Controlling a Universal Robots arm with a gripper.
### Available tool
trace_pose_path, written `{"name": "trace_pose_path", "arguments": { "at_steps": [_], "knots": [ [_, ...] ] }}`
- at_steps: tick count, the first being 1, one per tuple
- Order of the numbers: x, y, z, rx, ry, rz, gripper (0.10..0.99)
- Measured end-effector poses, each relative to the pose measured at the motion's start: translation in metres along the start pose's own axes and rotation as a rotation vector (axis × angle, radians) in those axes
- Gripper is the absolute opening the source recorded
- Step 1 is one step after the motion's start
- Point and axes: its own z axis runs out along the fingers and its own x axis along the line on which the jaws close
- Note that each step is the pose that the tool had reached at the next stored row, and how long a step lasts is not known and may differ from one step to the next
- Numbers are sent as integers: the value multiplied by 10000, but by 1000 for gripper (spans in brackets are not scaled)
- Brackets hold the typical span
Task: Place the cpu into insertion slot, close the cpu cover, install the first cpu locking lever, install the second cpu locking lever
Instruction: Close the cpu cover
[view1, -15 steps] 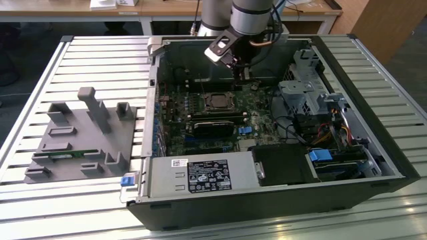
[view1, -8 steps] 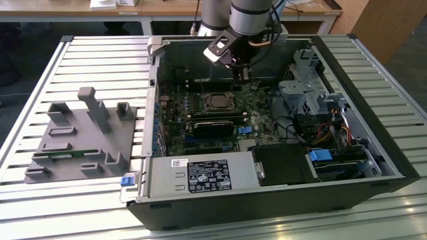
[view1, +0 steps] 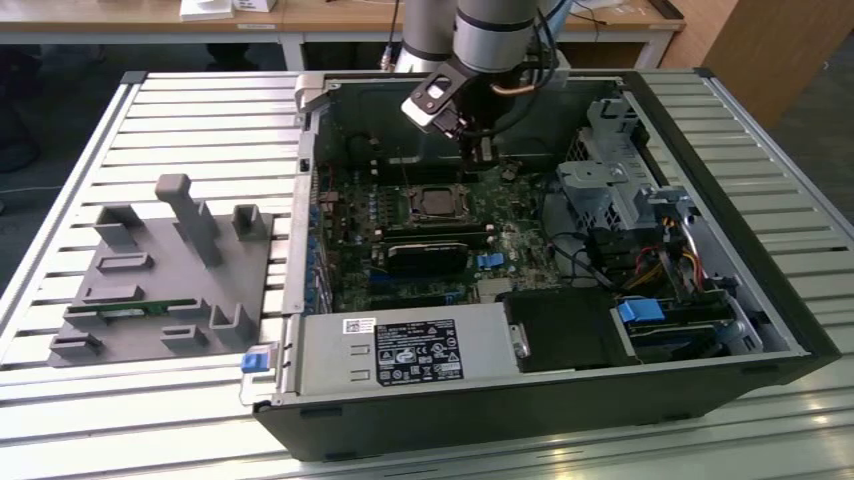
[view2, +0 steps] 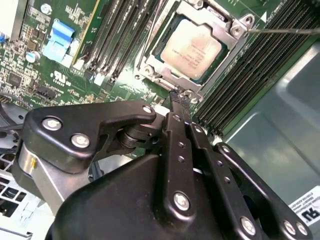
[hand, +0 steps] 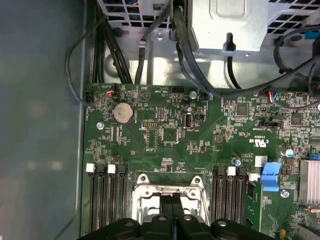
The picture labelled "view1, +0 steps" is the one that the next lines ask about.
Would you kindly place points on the silver topped CPU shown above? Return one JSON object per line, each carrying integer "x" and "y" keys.
{"x": 436, "y": 201}

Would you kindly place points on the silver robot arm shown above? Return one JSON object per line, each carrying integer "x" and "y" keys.
{"x": 496, "y": 45}

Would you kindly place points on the CPU socket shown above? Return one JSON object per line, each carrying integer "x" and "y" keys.
{"x": 408, "y": 217}

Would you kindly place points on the metal drive cage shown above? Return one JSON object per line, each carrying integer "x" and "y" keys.
{"x": 594, "y": 195}

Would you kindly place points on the green motherboard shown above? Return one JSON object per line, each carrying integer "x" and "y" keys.
{"x": 514, "y": 240}

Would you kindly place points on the blue plastic clip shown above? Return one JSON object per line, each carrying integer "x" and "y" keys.
{"x": 488, "y": 260}

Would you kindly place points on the black graphics card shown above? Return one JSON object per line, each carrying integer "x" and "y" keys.
{"x": 427, "y": 260}

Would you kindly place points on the silver chipset heatsink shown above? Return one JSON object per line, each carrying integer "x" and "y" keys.
{"x": 494, "y": 291}

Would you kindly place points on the white box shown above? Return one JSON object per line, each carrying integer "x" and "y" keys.
{"x": 207, "y": 9}
{"x": 256, "y": 5}

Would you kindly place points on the wooden cabinet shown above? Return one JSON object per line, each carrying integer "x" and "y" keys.
{"x": 767, "y": 50}

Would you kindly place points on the black plastic shroud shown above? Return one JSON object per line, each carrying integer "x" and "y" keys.
{"x": 560, "y": 330}

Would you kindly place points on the blue disk carrier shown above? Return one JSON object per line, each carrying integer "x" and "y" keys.
{"x": 640, "y": 312}

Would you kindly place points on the grey power supply unit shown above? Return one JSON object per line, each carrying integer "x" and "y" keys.
{"x": 320, "y": 350}

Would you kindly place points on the wooden desk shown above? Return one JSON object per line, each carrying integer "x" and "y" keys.
{"x": 133, "y": 25}

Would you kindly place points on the grey parts rack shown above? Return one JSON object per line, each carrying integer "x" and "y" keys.
{"x": 167, "y": 280}

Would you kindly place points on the blue release latch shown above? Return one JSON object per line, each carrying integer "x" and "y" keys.
{"x": 253, "y": 362}

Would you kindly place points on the black PC case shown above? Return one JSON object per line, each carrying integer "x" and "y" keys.
{"x": 467, "y": 425}

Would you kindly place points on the green RAM stick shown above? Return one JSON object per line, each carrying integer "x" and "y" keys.
{"x": 133, "y": 309}

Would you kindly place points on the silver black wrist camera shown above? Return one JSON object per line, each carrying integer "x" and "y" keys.
{"x": 430, "y": 102}

